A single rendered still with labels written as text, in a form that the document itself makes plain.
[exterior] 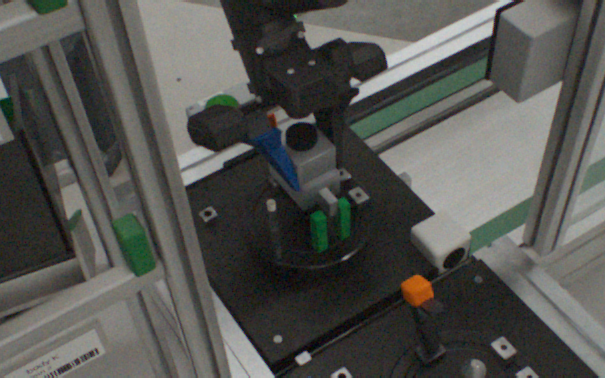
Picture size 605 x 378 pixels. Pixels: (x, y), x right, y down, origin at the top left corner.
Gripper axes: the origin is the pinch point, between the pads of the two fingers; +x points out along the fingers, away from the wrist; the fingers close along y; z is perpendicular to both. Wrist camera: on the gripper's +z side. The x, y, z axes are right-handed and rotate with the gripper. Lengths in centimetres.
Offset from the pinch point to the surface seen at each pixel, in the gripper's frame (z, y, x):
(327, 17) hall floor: -173, 90, 23
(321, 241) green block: -0.9, -1.5, 9.8
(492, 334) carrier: 11.0, 7.0, 21.2
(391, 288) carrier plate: 2.7, 2.4, 16.3
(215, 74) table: -46.2, 8.8, -0.2
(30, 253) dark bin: 25.6, -26.5, -10.1
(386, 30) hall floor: -159, 101, 32
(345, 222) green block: -0.4, 1.4, 9.0
